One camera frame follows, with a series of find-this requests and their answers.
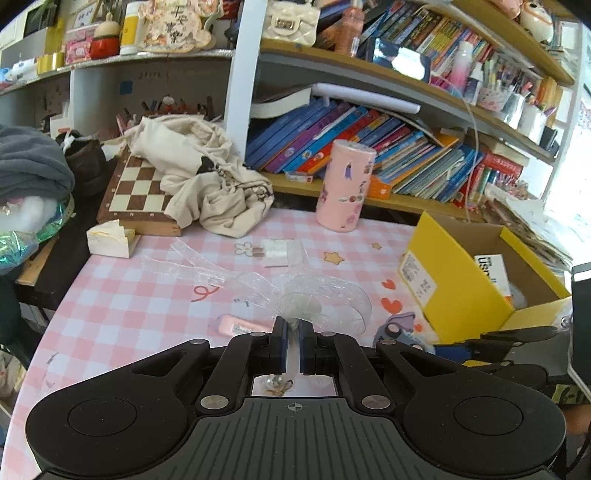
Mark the pink printed cylinder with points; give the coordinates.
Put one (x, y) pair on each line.
(346, 184)

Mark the pink tin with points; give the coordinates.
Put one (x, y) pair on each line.
(78, 48)

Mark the pen cup with pens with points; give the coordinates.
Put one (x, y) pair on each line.
(494, 94)

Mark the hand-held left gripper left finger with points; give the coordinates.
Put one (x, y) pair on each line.
(279, 344)

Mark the thick dark book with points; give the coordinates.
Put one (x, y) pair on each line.
(281, 104)

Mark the cream cloth bag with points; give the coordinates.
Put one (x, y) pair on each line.
(194, 184)

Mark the small red white box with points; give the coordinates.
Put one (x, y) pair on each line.
(301, 176)

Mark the gold box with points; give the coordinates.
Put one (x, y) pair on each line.
(50, 62)

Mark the row of leaning colourful books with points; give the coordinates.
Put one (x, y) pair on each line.
(323, 138)

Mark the purple grey toy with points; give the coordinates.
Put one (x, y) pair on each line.
(408, 323)

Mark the dark glossy box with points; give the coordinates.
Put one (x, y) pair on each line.
(397, 57)

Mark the cream quilted purse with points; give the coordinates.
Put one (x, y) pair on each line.
(291, 21)

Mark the white cup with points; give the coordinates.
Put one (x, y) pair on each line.
(531, 124)

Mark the pink and white bottle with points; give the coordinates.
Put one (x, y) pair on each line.
(461, 64)

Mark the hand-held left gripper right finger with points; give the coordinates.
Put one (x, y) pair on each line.
(304, 344)

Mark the red flat box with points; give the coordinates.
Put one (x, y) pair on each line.
(498, 170)

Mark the small white packet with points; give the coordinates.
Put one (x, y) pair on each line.
(279, 253)

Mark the grey blanket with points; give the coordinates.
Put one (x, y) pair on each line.
(27, 161)

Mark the dark brown pouch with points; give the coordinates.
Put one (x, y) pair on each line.
(85, 161)

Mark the yellow cardboard box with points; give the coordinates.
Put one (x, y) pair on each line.
(457, 295)

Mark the wooden chess board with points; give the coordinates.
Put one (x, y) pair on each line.
(134, 184)

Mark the pile of papers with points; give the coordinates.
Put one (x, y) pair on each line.
(526, 226)

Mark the red round doll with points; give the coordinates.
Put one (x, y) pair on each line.
(105, 44)

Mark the yellow and white jar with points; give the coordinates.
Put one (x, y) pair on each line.
(131, 27)

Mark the small pink case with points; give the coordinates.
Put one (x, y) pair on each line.
(244, 324)

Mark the iridescent plastic bag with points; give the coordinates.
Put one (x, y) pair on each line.
(18, 249)

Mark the carved wooden plaque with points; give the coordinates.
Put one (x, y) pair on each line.
(178, 25)

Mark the pink checked tablecloth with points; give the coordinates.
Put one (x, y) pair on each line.
(138, 300)

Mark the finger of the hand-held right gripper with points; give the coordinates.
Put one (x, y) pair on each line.
(455, 354)
(517, 371)

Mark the person's right forearm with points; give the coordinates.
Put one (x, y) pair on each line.
(572, 394)

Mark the white torn carton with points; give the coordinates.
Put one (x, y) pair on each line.
(108, 240)

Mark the row of upright shelf books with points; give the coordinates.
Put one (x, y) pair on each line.
(429, 32)

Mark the white round figure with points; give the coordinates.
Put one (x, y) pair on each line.
(538, 21)

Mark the wooden bookshelf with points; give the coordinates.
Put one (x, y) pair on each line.
(295, 188)

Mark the dark pencil rack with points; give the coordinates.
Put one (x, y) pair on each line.
(175, 107)

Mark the clear plastic strip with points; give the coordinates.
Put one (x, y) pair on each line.
(332, 300)

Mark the black side table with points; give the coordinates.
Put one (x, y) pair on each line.
(55, 277)

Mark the black cup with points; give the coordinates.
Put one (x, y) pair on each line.
(549, 137)

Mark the rolled white paper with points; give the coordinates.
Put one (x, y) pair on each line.
(369, 97)

